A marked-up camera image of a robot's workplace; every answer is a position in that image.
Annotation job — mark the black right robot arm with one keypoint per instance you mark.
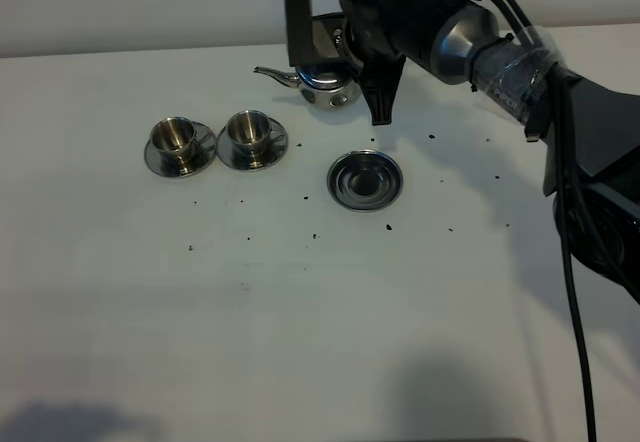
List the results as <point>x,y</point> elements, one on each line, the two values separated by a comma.
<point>591,132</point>

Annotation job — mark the left stainless steel saucer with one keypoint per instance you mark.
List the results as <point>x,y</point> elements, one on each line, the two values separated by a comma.
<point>170,167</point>

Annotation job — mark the right stainless steel saucer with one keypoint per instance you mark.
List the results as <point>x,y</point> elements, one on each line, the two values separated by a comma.
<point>250,162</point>

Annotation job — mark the right stainless steel teacup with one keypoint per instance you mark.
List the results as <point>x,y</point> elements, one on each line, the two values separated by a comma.
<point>252,132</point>

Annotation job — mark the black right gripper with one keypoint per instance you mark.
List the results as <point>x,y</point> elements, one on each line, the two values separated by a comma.
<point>381,34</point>

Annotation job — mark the left stainless steel teacup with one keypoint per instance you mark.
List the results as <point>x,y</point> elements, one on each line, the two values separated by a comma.
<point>178,137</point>

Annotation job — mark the stainless steel teacup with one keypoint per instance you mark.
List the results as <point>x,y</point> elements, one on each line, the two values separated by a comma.
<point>178,137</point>
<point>252,132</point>

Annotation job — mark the stainless steel teapot saucer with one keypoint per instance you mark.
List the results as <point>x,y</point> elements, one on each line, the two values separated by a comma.
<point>364,180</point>

